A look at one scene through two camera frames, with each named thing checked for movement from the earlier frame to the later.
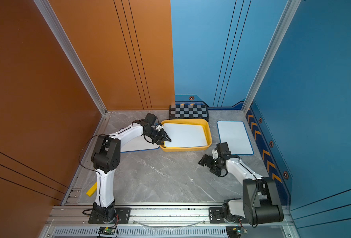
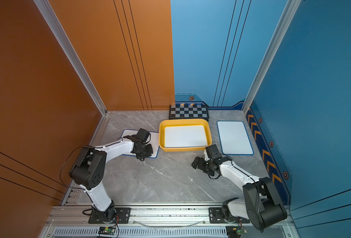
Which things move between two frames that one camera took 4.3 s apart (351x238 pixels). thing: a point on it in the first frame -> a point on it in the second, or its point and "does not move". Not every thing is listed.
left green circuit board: [108, 230] does not move
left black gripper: [163, 137] -> [151, 151]
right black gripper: [208, 163] -> [200, 165]
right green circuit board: [235, 231] does not move
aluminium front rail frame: [158, 221] does not move
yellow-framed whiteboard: [184, 135] does not move
